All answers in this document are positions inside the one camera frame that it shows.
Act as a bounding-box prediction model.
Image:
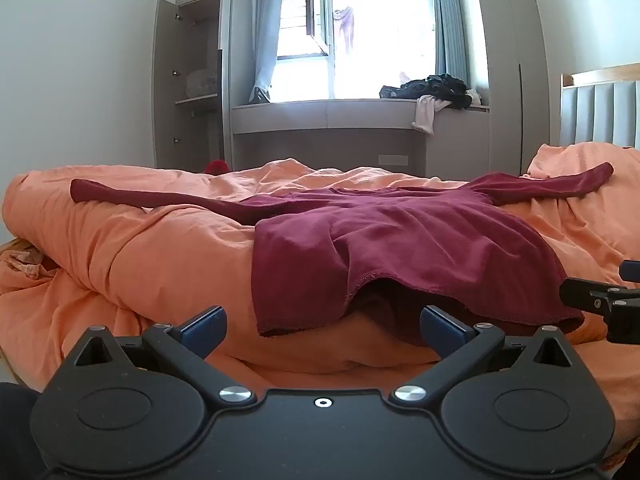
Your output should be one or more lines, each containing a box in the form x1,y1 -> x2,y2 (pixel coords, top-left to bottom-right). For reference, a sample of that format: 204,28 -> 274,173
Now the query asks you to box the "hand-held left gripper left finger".
74,305 -> 257,409

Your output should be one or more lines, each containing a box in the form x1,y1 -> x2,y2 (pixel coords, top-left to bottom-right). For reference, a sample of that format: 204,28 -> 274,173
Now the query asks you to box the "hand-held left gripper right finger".
389,305 -> 572,409

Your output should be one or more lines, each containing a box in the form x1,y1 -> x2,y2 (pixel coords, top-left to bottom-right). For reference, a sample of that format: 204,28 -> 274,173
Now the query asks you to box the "dark red long-sleeve shirt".
70,161 -> 615,340

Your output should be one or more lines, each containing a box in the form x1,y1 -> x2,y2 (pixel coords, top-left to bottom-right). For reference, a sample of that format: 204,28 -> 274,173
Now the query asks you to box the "pile of dark clothes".
379,74 -> 483,110

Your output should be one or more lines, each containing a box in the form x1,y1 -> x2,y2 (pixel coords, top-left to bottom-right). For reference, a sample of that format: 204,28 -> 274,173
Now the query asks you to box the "orange duvet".
0,157 -> 640,476

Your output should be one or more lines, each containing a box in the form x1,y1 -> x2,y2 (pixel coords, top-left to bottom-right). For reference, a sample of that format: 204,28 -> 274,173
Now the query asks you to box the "orange pillow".
520,142 -> 640,201

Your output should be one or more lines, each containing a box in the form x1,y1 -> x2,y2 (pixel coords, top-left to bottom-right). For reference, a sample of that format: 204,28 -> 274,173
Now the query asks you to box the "grey padded headboard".
559,62 -> 640,151

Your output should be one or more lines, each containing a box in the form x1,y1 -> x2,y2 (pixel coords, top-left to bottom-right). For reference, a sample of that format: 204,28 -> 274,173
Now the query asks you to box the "orange patterned cloth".
0,247 -> 56,281

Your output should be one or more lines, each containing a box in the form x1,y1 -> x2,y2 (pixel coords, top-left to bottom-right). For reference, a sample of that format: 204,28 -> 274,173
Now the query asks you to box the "person's dark trouser leg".
0,382 -> 43,480

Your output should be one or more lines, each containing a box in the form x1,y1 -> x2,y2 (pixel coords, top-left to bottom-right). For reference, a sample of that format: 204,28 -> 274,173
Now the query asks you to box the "white hanging cloth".
412,95 -> 453,135

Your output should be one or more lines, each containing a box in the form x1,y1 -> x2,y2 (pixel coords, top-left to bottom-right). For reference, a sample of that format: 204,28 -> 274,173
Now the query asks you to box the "tall grey closed wardrobe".
472,0 -> 551,181

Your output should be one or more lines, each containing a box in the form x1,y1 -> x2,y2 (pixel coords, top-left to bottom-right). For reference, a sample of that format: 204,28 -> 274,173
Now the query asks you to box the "grey window seat cabinet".
230,97 -> 491,181

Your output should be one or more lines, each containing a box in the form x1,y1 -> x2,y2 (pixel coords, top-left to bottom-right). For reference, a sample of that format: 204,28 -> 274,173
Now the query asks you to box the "clear plastic bag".
185,67 -> 219,98

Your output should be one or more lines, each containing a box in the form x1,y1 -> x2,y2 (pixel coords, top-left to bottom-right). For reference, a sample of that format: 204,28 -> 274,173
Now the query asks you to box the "grey open wardrobe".
151,0 -> 236,173

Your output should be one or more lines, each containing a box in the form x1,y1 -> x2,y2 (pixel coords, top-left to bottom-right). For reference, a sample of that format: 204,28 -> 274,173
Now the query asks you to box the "window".
272,0 -> 441,101

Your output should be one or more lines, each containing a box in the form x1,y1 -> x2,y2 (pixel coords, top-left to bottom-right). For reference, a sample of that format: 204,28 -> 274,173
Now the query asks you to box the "light blue sheer curtain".
249,0 -> 286,105

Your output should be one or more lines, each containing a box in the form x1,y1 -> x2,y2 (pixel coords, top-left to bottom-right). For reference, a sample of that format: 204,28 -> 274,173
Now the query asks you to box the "blue-grey thick curtain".
429,0 -> 471,83

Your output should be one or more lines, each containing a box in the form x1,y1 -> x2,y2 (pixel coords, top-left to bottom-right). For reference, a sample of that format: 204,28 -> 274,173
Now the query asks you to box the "pink hanging garment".
334,6 -> 356,55

